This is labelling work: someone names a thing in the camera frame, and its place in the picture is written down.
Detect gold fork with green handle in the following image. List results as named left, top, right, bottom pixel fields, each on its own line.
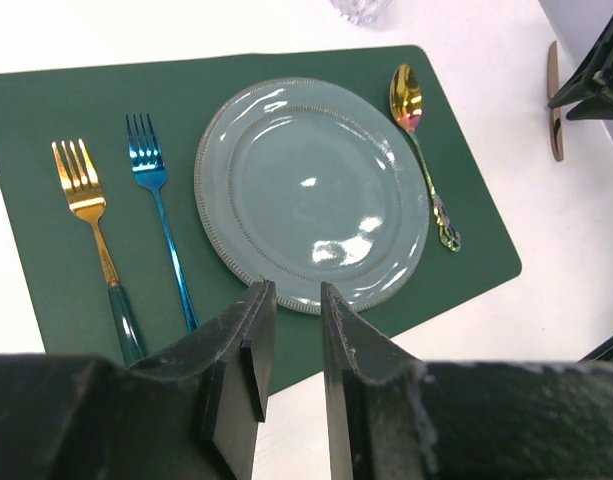
left=51, top=139, right=146, bottom=366

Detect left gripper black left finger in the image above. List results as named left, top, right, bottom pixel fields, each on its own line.
left=0, top=280, right=277, bottom=479

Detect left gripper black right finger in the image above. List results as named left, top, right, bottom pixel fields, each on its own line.
left=321, top=283, right=613, bottom=479

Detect blue metal fork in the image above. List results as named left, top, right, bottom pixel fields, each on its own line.
left=125, top=113, right=199, bottom=332

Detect clear drinking glass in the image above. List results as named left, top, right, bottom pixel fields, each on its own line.
left=329, top=0, right=392, bottom=25

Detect iridescent gold spoon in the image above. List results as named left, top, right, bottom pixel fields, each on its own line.
left=388, top=62, right=462, bottom=253

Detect rose gold knife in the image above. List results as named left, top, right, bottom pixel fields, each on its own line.
left=545, top=40, right=566, bottom=163

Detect dark green placemat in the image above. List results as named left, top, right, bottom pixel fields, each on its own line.
left=0, top=46, right=521, bottom=390

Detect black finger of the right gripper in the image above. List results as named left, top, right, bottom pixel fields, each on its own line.
left=548, top=14, right=613, bottom=121

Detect teal ceramic plate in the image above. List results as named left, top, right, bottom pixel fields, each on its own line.
left=194, top=77, right=430, bottom=315

